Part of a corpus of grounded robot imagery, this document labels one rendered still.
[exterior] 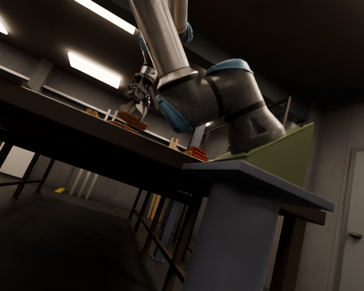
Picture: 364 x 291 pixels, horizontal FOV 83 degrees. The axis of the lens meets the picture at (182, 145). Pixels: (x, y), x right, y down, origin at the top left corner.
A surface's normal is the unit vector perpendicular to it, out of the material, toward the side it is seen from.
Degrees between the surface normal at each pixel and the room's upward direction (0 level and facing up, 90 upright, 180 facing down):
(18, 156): 90
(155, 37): 123
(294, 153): 90
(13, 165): 90
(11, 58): 90
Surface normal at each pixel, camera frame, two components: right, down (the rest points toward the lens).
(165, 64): -0.32, 0.31
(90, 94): 0.38, -0.11
